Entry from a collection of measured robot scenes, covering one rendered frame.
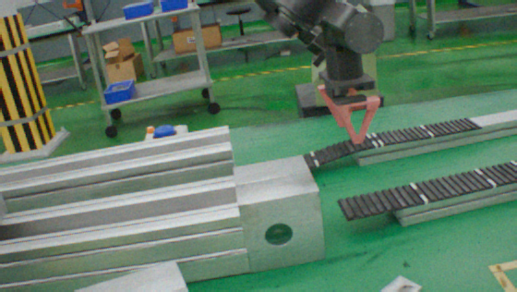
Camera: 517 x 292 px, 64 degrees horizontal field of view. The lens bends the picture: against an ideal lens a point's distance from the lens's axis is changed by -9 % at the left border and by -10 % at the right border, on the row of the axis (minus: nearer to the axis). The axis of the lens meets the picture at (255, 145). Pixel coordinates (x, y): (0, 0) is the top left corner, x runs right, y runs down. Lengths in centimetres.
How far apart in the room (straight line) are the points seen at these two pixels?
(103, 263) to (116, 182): 19
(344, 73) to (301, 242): 28
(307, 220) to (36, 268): 32
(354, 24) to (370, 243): 28
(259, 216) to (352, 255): 13
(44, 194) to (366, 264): 49
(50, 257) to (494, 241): 53
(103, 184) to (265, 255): 30
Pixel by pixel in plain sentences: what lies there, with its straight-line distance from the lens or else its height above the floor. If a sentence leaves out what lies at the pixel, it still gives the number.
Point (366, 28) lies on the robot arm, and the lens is 61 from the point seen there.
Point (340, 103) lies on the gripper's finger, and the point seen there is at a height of 91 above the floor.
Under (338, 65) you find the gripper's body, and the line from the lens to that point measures 69.
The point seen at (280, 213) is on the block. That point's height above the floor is 85.
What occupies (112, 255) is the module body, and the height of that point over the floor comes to 84.
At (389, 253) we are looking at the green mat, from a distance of 56.
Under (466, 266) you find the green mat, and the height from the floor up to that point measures 78.
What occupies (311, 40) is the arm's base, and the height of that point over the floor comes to 92.
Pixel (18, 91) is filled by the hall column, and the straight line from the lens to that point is 375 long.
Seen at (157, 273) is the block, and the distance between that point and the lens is 42.
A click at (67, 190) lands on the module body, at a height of 84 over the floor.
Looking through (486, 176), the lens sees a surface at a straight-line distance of 65.
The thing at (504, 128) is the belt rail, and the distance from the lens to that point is 87.
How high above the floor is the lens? 112
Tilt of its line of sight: 22 degrees down
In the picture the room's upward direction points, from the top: 9 degrees counter-clockwise
